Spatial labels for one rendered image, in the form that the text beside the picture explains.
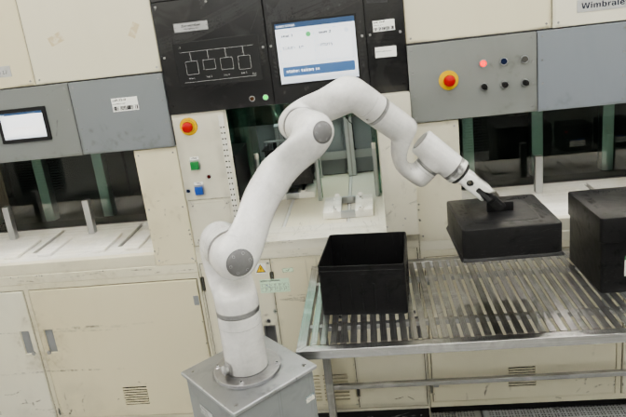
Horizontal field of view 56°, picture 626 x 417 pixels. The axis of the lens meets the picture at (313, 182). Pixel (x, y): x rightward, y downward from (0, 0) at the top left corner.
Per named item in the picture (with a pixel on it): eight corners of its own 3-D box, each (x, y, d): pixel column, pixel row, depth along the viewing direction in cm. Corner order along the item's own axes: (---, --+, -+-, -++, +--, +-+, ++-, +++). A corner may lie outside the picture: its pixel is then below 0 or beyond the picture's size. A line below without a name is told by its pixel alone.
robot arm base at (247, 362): (238, 398, 154) (227, 336, 149) (201, 370, 168) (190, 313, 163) (294, 366, 166) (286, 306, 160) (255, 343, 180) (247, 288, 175)
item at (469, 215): (462, 263, 173) (460, 221, 169) (445, 228, 201) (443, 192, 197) (564, 255, 170) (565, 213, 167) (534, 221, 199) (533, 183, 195)
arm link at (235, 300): (223, 325, 154) (208, 241, 148) (205, 299, 171) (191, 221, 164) (265, 312, 159) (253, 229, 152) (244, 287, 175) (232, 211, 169)
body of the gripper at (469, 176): (469, 166, 174) (496, 189, 176) (462, 157, 184) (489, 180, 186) (452, 184, 176) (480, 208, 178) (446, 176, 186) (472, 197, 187)
